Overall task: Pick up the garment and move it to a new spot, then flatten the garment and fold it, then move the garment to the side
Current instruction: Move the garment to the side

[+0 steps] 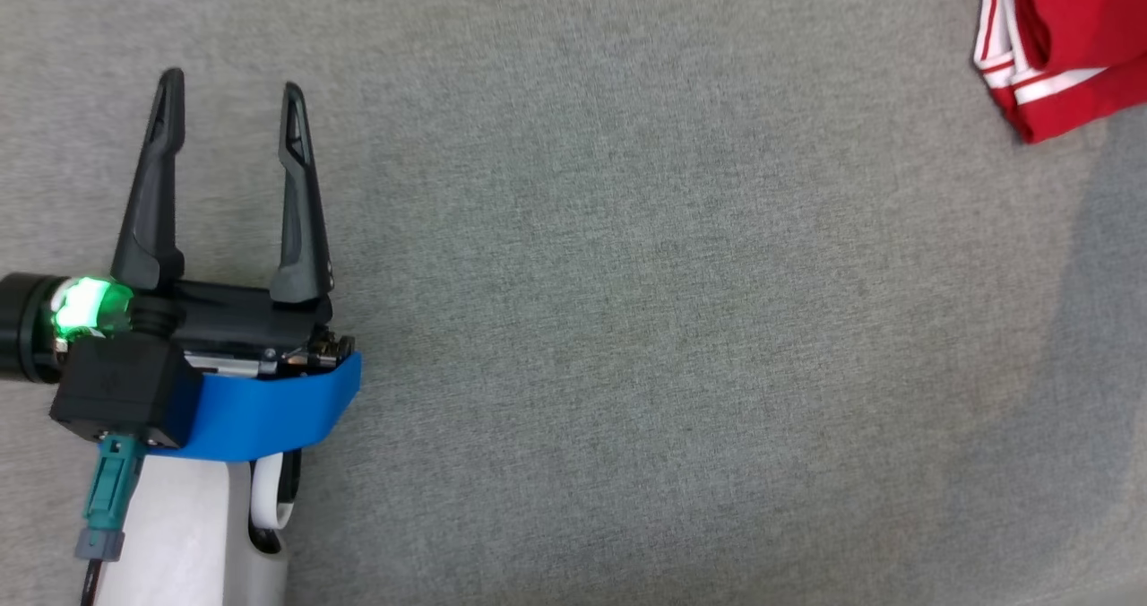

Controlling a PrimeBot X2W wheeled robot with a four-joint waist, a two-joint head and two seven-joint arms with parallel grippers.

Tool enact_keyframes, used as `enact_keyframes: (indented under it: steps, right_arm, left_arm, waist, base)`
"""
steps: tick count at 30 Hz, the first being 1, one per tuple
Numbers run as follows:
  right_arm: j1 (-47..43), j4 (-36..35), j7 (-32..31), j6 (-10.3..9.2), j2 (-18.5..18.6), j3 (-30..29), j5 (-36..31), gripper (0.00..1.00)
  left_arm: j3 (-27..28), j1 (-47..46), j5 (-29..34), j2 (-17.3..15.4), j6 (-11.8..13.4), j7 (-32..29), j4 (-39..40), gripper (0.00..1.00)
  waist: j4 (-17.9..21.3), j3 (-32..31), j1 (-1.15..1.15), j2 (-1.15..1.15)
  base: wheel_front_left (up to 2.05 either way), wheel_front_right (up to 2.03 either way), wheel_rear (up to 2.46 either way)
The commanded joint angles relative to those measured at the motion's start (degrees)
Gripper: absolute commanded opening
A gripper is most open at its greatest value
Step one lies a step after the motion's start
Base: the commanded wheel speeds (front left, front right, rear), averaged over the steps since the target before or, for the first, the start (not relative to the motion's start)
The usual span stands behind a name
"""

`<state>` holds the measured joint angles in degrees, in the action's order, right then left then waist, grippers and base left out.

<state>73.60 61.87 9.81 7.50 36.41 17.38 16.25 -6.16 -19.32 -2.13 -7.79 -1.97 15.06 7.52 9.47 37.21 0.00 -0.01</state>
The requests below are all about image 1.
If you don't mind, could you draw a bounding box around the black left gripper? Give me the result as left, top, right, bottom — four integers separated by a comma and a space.
0, 68, 359, 385

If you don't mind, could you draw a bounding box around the red number 23 jersey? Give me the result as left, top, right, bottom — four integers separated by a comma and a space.
973, 0, 1147, 145

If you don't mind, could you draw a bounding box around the blue left camera bracket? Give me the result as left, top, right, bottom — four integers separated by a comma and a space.
148, 351, 363, 462

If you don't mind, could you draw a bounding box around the black left cable teal plug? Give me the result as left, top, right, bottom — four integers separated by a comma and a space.
74, 434, 146, 606

